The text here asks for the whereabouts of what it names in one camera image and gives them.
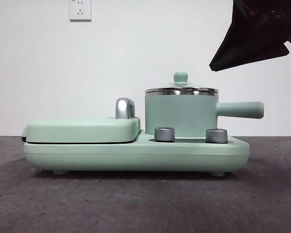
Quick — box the glass lid with green knob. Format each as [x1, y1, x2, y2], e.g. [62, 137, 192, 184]
[145, 71, 219, 94]

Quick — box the silver control knob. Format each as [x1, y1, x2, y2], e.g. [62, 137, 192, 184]
[154, 126, 176, 142]
[205, 128, 228, 144]

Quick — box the mint green breakfast machine base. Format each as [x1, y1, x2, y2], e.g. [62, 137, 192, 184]
[23, 129, 250, 176]

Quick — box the mint green griddle cover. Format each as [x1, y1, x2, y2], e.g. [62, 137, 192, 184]
[21, 98, 142, 144]

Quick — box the mint green handled pot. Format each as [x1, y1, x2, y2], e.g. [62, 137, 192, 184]
[144, 88, 265, 136]

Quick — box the white wall socket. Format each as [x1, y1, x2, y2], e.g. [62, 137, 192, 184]
[68, 0, 92, 22]

